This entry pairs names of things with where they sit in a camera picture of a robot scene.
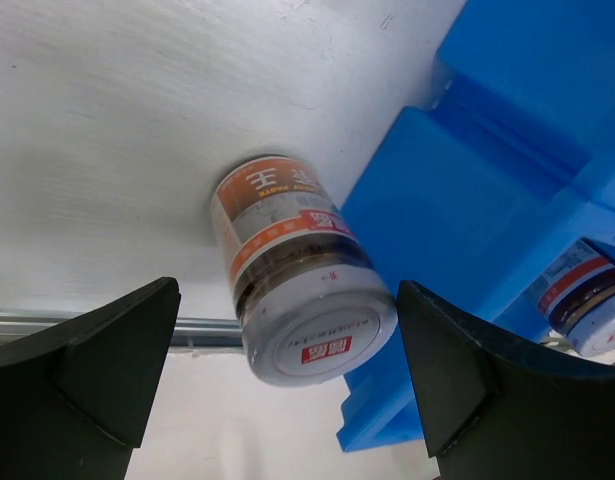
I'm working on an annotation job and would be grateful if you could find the white-lid sauce jar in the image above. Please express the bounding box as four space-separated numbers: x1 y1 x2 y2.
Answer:
209 155 397 387
526 239 615 357

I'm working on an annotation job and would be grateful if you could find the aluminium table front rail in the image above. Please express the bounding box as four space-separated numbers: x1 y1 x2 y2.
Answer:
0 310 243 352

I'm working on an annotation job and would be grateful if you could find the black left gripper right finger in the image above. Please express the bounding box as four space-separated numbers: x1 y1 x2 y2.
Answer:
397 281 615 479

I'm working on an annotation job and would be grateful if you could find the blue three-compartment plastic bin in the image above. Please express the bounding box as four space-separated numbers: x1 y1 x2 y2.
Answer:
335 0 615 454

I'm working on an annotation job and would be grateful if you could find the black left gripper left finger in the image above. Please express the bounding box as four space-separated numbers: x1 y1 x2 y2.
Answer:
0 277 181 479

